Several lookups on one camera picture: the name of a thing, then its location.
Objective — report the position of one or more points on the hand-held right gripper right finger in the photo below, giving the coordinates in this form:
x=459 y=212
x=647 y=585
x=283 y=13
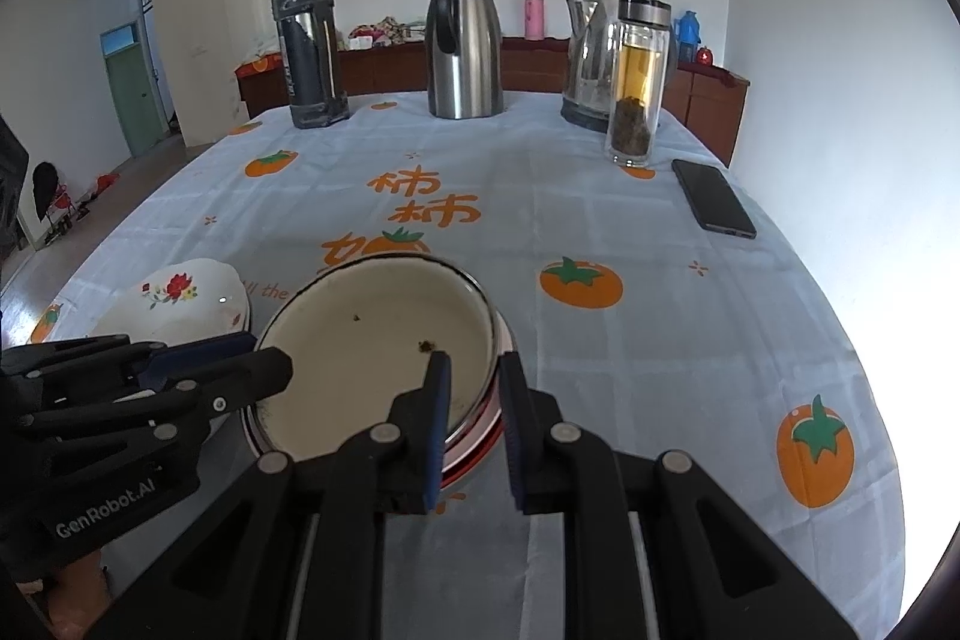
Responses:
x=514 y=430

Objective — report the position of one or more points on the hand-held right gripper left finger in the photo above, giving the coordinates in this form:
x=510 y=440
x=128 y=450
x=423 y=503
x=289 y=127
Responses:
x=439 y=430

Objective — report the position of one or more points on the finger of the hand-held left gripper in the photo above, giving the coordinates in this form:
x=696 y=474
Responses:
x=247 y=371
x=202 y=351

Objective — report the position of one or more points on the pink plastic bowl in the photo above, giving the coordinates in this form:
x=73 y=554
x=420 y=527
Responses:
x=484 y=443

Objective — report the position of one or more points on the white plate with red flowers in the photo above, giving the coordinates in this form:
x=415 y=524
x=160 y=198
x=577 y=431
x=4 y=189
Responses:
x=172 y=302

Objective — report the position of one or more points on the white enamel bowl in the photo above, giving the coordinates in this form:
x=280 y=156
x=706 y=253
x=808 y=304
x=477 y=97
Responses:
x=375 y=317

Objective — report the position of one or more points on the person's left forearm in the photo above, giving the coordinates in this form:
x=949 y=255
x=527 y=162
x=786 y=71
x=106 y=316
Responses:
x=71 y=576

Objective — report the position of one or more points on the red bag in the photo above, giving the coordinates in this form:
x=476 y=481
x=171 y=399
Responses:
x=108 y=183

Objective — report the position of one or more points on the black garment on chair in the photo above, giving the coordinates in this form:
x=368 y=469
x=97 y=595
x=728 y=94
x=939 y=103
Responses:
x=45 y=186

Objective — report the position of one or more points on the green door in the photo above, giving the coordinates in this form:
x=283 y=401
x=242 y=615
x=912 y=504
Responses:
x=133 y=100

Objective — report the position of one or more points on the orange printed box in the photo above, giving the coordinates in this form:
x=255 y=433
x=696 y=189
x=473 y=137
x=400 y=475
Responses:
x=259 y=65

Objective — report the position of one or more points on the black smartphone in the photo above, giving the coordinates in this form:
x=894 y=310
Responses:
x=712 y=197

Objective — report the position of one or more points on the black thermos flask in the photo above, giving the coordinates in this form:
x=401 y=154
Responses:
x=307 y=48

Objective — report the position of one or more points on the dark wooden sideboard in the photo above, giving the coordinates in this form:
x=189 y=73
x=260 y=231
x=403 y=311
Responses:
x=390 y=70

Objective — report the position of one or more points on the pile of colourful cloth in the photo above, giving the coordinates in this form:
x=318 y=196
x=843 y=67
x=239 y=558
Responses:
x=382 y=33

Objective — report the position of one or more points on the glass tea bottle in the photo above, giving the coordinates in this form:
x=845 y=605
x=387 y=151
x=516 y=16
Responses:
x=636 y=85

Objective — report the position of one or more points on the stainless steel electric kettle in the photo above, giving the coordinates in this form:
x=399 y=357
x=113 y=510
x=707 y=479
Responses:
x=589 y=63

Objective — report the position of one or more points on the stainless steel carafe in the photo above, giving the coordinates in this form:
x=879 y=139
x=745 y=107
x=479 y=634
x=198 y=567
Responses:
x=469 y=55

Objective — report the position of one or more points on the pink thermos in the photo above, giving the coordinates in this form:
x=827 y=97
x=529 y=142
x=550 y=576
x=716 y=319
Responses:
x=533 y=16

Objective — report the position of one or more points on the small red jar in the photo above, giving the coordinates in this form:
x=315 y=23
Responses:
x=703 y=55

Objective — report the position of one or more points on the blue thermos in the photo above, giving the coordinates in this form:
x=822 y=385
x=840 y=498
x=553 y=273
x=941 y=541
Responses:
x=688 y=36

